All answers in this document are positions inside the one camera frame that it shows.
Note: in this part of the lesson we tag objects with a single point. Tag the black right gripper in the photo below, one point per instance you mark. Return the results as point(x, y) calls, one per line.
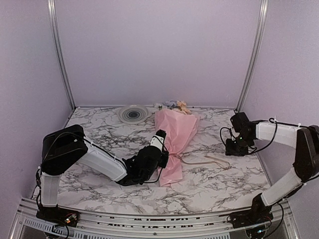
point(230, 151)

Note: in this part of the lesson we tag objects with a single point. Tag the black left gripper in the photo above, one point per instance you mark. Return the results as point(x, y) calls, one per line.
point(164, 162)

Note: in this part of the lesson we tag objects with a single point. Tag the beige raffia ribbon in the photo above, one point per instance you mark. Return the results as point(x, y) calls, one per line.
point(213, 160)

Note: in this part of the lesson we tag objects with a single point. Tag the pink wrapping paper sheet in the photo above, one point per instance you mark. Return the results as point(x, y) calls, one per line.
point(180, 130)

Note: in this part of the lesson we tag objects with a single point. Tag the blue fake flower stem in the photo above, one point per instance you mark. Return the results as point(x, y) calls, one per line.
point(166, 105)

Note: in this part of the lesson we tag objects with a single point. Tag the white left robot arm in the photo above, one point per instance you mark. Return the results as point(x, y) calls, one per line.
point(63, 148)

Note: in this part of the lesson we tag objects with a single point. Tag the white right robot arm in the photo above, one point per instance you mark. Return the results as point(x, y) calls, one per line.
point(276, 141)

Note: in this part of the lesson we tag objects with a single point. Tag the striped grey ceramic plate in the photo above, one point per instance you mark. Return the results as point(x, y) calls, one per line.
point(133, 114)

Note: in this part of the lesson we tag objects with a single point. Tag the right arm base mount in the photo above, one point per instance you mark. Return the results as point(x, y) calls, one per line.
point(251, 214)

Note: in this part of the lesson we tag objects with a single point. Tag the right aluminium frame post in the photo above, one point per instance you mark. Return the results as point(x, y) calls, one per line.
point(261, 23)

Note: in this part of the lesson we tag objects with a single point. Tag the aluminium frame post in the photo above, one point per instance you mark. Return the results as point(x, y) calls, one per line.
point(59, 53)
point(261, 23)

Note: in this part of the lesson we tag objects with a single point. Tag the aluminium front rail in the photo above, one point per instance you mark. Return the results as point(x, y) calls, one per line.
point(96, 225)

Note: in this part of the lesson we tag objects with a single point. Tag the left aluminium frame post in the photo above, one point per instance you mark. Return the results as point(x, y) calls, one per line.
point(59, 53)

